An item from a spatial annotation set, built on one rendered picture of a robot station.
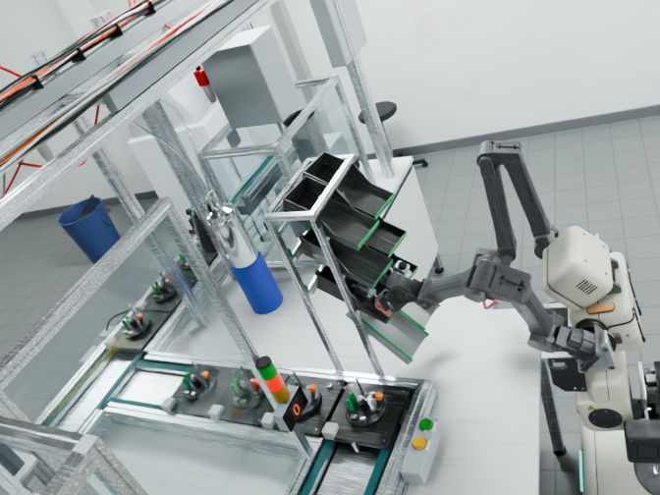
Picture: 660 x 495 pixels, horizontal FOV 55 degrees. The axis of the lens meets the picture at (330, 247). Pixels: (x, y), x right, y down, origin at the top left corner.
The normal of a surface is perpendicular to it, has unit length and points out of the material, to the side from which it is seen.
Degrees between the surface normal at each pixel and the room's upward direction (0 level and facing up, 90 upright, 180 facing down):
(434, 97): 90
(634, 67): 90
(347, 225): 25
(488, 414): 0
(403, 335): 45
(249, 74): 90
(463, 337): 0
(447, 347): 0
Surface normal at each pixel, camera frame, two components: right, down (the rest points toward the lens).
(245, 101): -0.39, 0.63
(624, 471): -0.33, -0.77
